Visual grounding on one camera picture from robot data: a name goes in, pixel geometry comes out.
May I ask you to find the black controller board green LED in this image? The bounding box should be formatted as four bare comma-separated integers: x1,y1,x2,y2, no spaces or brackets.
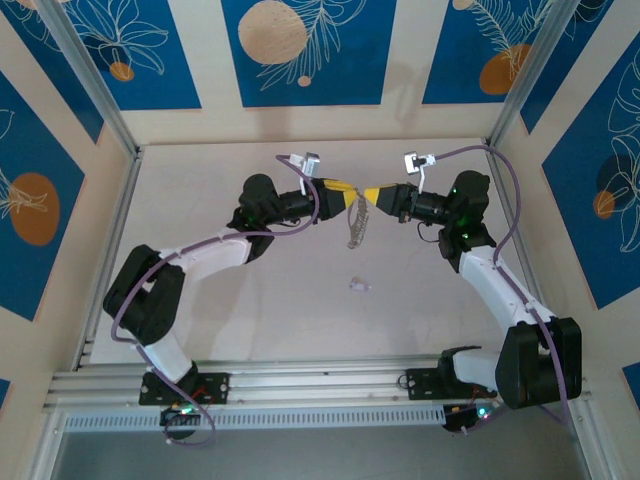
442,402,494,435
159,404,201,427

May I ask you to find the long aluminium base rail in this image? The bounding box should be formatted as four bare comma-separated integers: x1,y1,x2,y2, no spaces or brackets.
42,352,594,415

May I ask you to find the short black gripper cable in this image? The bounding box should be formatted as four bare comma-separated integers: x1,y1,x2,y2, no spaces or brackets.
416,222,446,245

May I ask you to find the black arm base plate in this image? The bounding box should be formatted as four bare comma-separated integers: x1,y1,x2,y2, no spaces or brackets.
138,370,231,406
404,366,499,401

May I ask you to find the clear plastic zip bag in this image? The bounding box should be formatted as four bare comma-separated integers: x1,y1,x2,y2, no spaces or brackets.
345,185,374,250

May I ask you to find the aluminium corner post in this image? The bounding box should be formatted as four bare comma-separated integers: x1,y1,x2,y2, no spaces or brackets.
485,0,586,154
37,0,144,159

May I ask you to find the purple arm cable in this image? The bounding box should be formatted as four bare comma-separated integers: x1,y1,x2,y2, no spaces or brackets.
108,153,322,449
433,143,574,436

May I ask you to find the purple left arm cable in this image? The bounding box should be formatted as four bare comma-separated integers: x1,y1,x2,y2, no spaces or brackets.
108,153,322,449

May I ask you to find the aluminium side rail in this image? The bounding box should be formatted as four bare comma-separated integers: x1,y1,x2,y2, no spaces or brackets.
483,141,551,321
72,147,146,371

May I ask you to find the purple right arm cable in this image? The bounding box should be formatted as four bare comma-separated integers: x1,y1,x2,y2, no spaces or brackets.
433,143,574,436

